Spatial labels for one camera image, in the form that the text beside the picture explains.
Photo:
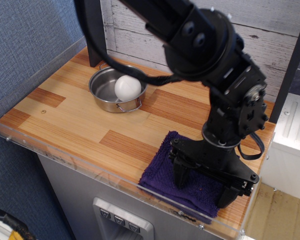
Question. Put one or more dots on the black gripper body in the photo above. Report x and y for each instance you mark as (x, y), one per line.
(218, 163)

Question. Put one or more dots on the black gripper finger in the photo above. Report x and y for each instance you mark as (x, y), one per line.
(181, 172)
(228, 195)

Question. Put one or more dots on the purple cloth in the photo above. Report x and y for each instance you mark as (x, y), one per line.
(197, 198)

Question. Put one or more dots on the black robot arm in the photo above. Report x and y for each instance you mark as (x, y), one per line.
(201, 45)

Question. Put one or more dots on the white ridged side counter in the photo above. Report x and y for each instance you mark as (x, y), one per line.
(287, 130)

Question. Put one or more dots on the silver dispenser button panel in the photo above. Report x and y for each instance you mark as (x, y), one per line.
(116, 223)

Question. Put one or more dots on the grey toy fridge cabinet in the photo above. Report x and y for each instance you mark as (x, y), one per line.
(75, 192)

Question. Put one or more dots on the white ball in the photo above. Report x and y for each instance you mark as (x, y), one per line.
(127, 88)

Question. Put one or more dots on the small steel pot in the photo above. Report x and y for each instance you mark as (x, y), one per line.
(102, 87)

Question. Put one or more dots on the yellow tape object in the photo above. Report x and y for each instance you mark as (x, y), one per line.
(14, 235)

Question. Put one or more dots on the dark right upright post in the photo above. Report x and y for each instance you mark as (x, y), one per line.
(286, 83)

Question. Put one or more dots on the dark upright post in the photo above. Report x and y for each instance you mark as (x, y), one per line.
(286, 83)
(95, 55)

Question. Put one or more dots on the dark left upright post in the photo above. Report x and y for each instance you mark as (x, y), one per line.
(95, 55)

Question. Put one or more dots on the clear acrylic guard rail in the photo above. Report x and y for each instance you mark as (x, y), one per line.
(94, 156)

